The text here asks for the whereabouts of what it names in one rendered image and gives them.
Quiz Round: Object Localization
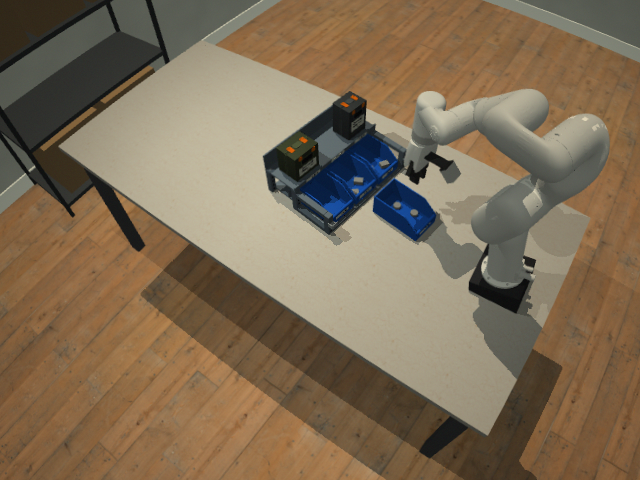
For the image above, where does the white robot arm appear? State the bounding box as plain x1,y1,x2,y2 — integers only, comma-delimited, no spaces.
411,89,610,289

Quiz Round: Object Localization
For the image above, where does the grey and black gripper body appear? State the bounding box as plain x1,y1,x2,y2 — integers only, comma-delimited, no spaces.
404,135,438,173

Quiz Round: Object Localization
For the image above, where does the blue bin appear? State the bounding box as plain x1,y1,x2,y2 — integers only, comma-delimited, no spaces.
323,152,377,204
346,134,398,185
300,170,354,222
373,178,436,241

